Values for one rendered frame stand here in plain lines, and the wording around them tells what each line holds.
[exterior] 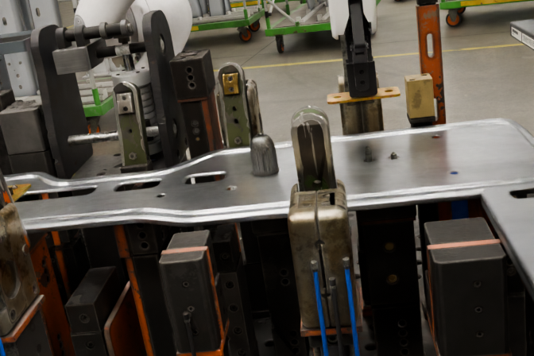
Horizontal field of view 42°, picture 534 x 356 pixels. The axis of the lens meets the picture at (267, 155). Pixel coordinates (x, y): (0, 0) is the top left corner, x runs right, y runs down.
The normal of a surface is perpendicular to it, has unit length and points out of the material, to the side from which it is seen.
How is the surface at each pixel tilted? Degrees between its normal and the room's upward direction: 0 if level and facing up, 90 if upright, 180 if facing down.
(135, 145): 78
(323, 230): 90
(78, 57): 90
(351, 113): 90
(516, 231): 0
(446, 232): 0
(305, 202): 0
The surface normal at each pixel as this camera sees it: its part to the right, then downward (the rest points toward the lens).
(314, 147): -0.05, 0.51
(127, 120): -0.11, 0.12
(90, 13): -0.56, 0.08
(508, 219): -0.14, -0.94
